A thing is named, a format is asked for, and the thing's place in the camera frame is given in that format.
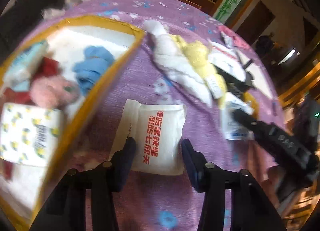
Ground white red-text wipe pack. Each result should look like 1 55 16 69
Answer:
109 99 187 176

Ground white blue-print packet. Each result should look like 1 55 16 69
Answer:
220 92 254 140

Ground yellow snack bag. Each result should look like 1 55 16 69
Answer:
242 92 259 119

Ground blue towel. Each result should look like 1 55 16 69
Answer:
72 46 115 96

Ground white and yellow plush towel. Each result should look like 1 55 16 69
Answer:
143 20 227 109

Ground white red-striped packet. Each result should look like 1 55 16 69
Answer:
208 41 246 82

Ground purple floral tablecloth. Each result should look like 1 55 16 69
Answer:
15 0 286 231

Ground white paper sheets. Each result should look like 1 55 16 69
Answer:
245 62 273 99

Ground black electric motor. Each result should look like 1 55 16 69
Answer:
215 63 254 97

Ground pink plush toy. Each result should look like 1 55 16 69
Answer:
30 75 80 108

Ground lemon-print tissue pack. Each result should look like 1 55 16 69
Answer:
1 102 64 168

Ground yellow-rimmed white foam box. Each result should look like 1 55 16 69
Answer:
1 15 145 230

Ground red bag in box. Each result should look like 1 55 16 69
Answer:
1 57 60 180

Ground small crumpled white packet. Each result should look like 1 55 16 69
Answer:
220 31 234 49

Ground pink cloth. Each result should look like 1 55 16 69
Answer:
218 25 250 50

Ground blue cartoon tissue pack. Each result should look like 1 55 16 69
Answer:
1 40 49 92

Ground plastic bags pile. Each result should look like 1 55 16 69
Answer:
41 0 91 20

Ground black leather sofa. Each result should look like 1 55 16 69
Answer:
1 0 65 59

